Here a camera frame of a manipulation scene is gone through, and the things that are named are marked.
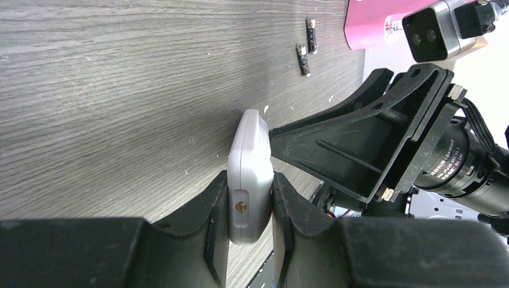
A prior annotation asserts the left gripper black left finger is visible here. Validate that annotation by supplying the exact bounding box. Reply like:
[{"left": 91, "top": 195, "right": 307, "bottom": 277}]
[{"left": 1, "top": 171, "right": 229, "bottom": 287}]

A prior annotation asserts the pink box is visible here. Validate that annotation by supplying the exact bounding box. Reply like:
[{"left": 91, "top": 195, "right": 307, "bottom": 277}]
[{"left": 344, "top": 0, "right": 434, "bottom": 50}]

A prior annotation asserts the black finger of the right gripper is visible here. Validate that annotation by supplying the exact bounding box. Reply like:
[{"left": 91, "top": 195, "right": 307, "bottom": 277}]
[{"left": 269, "top": 64, "right": 454, "bottom": 203}]

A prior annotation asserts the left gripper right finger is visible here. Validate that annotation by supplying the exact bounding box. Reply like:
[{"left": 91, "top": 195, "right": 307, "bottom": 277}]
[{"left": 272, "top": 173, "right": 508, "bottom": 287}]

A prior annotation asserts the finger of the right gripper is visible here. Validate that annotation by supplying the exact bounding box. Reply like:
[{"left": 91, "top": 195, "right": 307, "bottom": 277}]
[{"left": 306, "top": 68, "right": 394, "bottom": 119}]

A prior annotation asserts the dark battery right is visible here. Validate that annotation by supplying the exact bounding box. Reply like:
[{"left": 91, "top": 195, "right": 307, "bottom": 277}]
[{"left": 306, "top": 18, "right": 318, "bottom": 54}]

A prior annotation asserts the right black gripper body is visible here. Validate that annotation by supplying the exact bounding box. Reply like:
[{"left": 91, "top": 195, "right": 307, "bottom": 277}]
[{"left": 314, "top": 85, "right": 508, "bottom": 223}]

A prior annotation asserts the dark battery with gold tip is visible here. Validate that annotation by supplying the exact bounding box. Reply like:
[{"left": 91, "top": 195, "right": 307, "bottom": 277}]
[{"left": 296, "top": 44, "right": 311, "bottom": 77}]

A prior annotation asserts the white remote face down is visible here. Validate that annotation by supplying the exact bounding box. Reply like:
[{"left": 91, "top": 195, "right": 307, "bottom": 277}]
[{"left": 227, "top": 109, "right": 274, "bottom": 245}]

